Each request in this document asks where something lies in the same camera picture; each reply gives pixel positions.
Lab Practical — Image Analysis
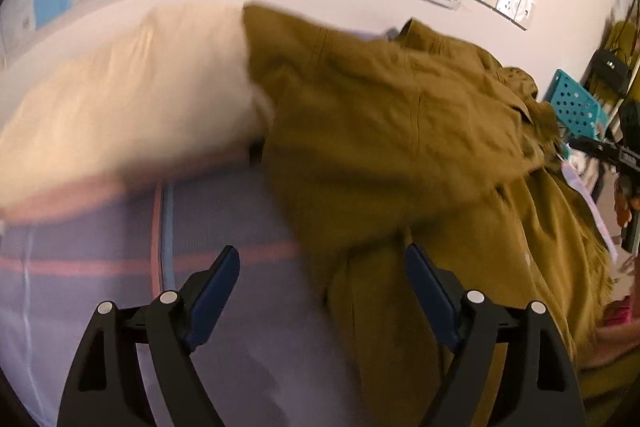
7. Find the olive green jacket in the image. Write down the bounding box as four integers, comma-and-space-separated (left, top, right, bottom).
243, 5, 611, 426

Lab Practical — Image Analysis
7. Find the teal plastic storage rack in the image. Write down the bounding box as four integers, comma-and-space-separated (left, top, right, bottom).
544, 69, 605, 159

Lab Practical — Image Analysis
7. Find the black handbag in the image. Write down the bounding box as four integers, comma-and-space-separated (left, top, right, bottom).
592, 49, 630, 96

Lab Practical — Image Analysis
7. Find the purple plaid bed sheet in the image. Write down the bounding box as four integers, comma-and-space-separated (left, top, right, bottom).
1, 143, 370, 426

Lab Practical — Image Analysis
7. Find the mustard hanging sweater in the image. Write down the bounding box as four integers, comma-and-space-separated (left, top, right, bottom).
586, 20, 639, 109

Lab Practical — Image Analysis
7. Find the cream folded blanket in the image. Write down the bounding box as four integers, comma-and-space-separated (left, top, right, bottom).
1, 4, 272, 222

